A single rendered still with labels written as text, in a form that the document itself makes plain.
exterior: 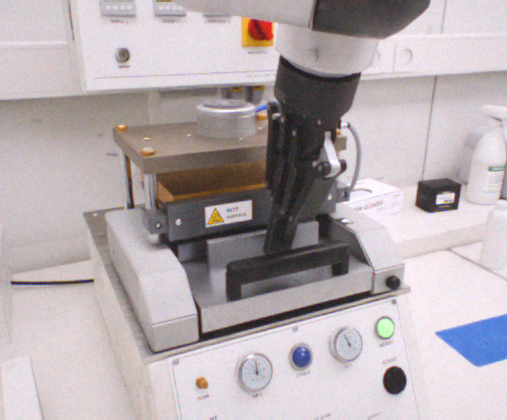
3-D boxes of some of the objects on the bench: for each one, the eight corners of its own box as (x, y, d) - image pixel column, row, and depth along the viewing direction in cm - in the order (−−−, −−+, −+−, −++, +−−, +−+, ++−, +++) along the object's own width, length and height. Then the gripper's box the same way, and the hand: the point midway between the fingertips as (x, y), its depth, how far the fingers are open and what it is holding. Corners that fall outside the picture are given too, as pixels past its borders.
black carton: (414, 205, 132) (417, 180, 130) (443, 202, 135) (447, 177, 132) (428, 213, 127) (431, 187, 125) (458, 209, 130) (462, 184, 127)
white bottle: (501, 272, 107) (514, 207, 102) (476, 265, 110) (487, 203, 105) (506, 263, 111) (519, 201, 106) (481, 257, 114) (493, 196, 109)
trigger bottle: (458, 198, 137) (473, 105, 128) (477, 193, 141) (493, 103, 132) (487, 208, 130) (505, 110, 121) (506, 202, 134) (525, 107, 125)
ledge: (260, 228, 130) (260, 211, 128) (495, 185, 163) (497, 171, 162) (323, 278, 105) (324, 259, 103) (587, 215, 138) (591, 200, 136)
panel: (198, 539, 52) (166, 357, 52) (425, 442, 64) (396, 295, 64) (203, 549, 50) (171, 360, 51) (436, 448, 62) (407, 296, 62)
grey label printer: (454, 181, 152) (463, 125, 146) (508, 175, 158) (518, 120, 152) (520, 208, 130) (534, 143, 124) (579, 200, 136) (595, 137, 130)
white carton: (297, 222, 121) (298, 193, 119) (364, 204, 134) (367, 177, 131) (332, 239, 112) (334, 208, 109) (401, 217, 124) (404, 189, 122)
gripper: (254, 33, 48) (227, 222, 63) (319, 98, 39) (270, 299, 54) (322, 32, 51) (280, 213, 66) (397, 92, 42) (329, 285, 57)
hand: (281, 230), depth 58 cm, fingers closed
